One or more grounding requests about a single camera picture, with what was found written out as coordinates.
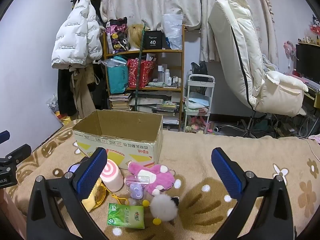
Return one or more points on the black monitor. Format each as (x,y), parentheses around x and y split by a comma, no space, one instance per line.
(307,60)

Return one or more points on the clear plastic bag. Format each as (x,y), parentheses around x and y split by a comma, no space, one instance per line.
(172,30)

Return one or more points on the beige hanging garment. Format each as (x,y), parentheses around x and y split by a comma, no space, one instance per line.
(81,92)

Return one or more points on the green tissue packet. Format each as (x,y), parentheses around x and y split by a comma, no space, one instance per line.
(126,216)

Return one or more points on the cardboard box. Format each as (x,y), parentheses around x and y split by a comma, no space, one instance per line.
(140,150)

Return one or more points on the group of cosmetic bottles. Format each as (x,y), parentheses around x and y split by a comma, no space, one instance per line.
(168,78)

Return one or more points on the blonde wig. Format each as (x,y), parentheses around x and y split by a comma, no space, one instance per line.
(135,37)

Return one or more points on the folded cloths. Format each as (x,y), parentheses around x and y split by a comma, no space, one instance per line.
(197,101)

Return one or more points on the teal paper bag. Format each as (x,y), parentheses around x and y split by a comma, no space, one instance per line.
(117,77)

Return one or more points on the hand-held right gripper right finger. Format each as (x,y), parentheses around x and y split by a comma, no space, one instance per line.
(225,172)

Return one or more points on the wooden shelf rack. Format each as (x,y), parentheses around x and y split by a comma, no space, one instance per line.
(182,80)

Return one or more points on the stack of books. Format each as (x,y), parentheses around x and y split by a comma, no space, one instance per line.
(120,102)

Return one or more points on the pile of books and papers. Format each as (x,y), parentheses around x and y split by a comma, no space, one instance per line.
(155,105)

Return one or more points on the heap of small plush toys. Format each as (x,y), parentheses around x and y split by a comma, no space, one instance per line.
(197,126)

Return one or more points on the pink plush toy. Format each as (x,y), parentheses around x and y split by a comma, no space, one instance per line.
(162,180)

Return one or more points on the white printed plastic bag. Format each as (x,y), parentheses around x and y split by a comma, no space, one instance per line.
(53,103)

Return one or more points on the pink desk fan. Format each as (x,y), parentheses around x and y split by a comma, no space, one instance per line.
(289,48)

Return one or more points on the brown floral blanket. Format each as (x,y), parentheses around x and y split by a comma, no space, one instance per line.
(200,160)

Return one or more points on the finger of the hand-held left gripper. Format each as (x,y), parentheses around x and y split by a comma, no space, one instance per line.
(4,136)
(21,153)

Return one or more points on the yellow plush toy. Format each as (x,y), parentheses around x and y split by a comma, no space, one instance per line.
(93,201)

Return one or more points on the purple charm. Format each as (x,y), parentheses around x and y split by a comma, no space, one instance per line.
(136,190)

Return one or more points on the cream padded swivel chair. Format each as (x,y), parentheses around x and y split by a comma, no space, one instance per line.
(230,35)

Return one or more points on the dark hanging clothes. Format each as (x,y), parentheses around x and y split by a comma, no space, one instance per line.
(64,92)

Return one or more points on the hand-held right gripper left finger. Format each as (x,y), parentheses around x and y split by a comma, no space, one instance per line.
(92,172)

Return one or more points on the red gift bag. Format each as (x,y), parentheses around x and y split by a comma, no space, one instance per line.
(145,72)

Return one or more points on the cartoon wall decoration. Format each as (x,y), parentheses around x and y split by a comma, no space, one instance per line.
(316,26)

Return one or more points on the desk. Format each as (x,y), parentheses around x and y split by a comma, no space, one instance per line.
(312,90)

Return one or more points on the cream patterned curtain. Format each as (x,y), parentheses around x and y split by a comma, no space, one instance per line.
(155,0)

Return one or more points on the pink black cartoon bag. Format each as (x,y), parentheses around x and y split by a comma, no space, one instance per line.
(116,36)

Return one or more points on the black box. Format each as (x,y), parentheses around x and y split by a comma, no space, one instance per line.
(153,41)

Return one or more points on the white trolley cart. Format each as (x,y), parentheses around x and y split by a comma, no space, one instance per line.
(201,83)

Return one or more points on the green pole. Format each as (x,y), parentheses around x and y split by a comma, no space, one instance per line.
(139,67)

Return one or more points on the pink swirl roll plush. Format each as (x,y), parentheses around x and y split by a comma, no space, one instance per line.
(113,177)

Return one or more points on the yellow crumpled bag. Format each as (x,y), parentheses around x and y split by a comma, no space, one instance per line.
(64,118)

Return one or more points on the white puffer jacket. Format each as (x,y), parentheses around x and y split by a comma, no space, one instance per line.
(72,35)

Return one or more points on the pale green cloth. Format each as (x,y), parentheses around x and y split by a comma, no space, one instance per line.
(157,84)

